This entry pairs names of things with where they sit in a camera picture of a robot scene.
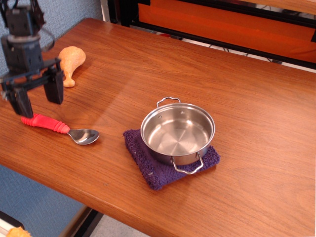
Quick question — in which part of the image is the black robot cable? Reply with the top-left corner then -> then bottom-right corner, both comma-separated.
40,27 -> 56,52

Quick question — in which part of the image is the purple towel cloth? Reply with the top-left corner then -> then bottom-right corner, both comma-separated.
123,129 -> 220,190

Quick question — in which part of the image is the toy chicken drumstick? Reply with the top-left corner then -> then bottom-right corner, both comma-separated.
58,46 -> 86,87

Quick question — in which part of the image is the stainless steel pot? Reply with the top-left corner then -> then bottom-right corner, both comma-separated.
140,97 -> 215,175

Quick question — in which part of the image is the orange panel black frame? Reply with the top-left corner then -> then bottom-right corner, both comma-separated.
108,0 -> 316,69

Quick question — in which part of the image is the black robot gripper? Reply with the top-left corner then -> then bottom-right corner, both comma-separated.
0,35 -> 64,119

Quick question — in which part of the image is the orange object bottom corner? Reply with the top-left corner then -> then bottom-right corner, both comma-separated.
6,227 -> 31,237

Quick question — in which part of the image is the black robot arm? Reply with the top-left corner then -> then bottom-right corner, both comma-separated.
0,0 -> 64,118

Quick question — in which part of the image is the red handled metal spoon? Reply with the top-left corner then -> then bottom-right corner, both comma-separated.
21,114 -> 99,145

